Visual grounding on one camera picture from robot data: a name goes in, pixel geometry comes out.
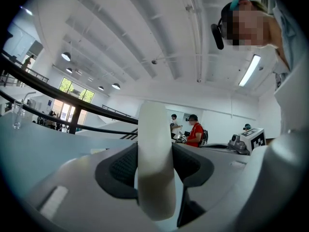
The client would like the large glass window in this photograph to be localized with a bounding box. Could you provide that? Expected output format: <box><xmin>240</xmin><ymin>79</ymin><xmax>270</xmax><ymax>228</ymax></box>
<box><xmin>58</xmin><ymin>77</ymin><xmax>96</xmax><ymax>104</ymax></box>

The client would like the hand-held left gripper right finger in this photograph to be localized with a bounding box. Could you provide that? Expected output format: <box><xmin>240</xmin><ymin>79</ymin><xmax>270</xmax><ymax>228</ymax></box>
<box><xmin>171</xmin><ymin>143</ymin><xmax>253</xmax><ymax>229</ymax></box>

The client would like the person's light blue shirt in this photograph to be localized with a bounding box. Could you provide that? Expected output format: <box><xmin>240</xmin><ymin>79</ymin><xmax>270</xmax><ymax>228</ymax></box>
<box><xmin>272</xmin><ymin>2</ymin><xmax>306</xmax><ymax>95</ymax></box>

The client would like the person's head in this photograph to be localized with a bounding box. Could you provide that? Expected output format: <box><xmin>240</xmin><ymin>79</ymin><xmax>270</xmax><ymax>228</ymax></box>
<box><xmin>221</xmin><ymin>0</ymin><xmax>284</xmax><ymax>53</ymax></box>

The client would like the black head-worn camera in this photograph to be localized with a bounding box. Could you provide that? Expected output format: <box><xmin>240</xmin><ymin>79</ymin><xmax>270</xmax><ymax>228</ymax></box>
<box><xmin>210</xmin><ymin>3</ymin><xmax>230</xmax><ymax>50</ymax></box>

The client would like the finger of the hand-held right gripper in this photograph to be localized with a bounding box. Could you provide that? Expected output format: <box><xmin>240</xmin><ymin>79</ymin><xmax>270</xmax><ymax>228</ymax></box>
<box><xmin>200</xmin><ymin>143</ymin><xmax>230</xmax><ymax>149</ymax></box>

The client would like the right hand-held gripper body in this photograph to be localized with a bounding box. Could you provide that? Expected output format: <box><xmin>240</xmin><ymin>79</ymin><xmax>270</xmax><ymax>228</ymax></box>
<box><xmin>227</xmin><ymin>127</ymin><xmax>267</xmax><ymax>156</ymax></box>

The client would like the clear drinking glass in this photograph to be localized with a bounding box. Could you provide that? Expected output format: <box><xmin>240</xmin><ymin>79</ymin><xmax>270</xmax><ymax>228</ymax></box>
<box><xmin>12</xmin><ymin>100</ymin><xmax>25</xmax><ymax>130</ymax></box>

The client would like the ceiling tube light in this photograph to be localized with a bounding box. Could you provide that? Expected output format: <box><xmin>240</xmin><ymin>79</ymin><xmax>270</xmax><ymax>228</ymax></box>
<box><xmin>238</xmin><ymin>54</ymin><xmax>262</xmax><ymax>87</ymax></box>

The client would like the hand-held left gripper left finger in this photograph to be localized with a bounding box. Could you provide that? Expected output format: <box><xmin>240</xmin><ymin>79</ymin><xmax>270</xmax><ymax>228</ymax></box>
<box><xmin>23</xmin><ymin>143</ymin><xmax>156</xmax><ymax>232</ymax></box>

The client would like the clear bent straw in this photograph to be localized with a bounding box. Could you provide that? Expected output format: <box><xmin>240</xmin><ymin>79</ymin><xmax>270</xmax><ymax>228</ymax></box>
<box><xmin>21</xmin><ymin>91</ymin><xmax>37</xmax><ymax>104</ymax></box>

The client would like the black metal railing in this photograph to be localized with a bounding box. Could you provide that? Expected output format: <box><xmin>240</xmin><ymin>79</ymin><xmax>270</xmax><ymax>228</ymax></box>
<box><xmin>0</xmin><ymin>48</ymin><xmax>140</xmax><ymax>142</ymax></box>

